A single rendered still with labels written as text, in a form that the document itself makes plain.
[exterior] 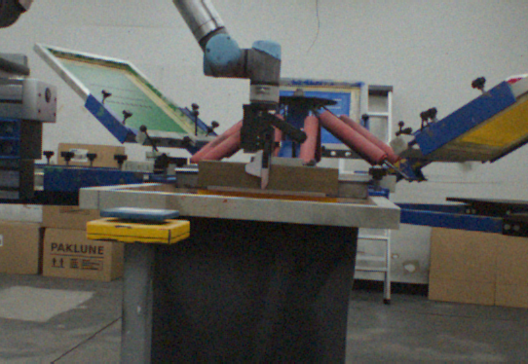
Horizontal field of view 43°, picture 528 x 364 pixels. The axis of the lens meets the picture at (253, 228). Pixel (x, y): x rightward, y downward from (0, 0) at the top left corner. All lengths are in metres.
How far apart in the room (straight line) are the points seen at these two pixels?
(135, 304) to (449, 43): 5.21
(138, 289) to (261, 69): 0.80
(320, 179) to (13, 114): 0.74
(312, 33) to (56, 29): 2.29
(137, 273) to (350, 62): 5.05
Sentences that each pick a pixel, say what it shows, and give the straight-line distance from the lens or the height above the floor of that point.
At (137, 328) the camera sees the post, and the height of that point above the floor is 0.79.
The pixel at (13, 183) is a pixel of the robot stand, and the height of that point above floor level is 0.98.
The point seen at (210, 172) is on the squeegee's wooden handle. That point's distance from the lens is 1.73.
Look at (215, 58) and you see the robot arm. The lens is 1.57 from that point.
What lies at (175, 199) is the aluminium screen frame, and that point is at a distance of 1.24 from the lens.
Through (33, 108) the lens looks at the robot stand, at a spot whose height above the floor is 1.15.
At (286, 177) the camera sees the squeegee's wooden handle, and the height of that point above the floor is 1.02.
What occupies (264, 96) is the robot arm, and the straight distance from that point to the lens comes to 1.70.
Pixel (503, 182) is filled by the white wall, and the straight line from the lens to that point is 6.08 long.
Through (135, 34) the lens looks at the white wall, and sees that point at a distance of 6.32.
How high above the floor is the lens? 1.05
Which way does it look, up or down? 5 degrees down
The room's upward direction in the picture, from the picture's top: 3 degrees clockwise
